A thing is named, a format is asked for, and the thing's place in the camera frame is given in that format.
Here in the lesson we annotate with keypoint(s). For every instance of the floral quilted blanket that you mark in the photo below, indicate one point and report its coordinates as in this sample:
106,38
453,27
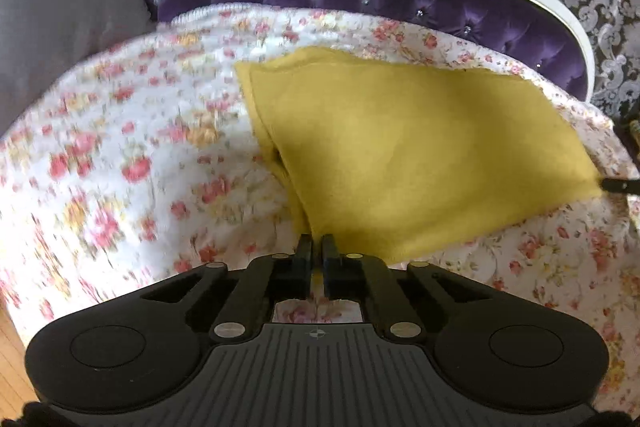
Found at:
125,147

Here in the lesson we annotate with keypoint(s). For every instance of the mustard yellow sweater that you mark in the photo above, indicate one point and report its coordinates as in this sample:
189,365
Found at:
400,147

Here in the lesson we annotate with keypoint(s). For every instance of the grey cushion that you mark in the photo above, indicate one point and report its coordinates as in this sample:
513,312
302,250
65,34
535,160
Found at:
55,7

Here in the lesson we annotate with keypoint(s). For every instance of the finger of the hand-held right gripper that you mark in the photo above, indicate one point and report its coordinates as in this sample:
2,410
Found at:
622,186

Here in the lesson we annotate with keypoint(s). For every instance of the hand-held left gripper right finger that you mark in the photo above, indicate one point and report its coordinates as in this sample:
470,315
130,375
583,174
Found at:
330,253

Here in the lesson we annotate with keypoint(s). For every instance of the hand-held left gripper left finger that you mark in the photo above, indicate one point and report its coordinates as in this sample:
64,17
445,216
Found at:
303,253

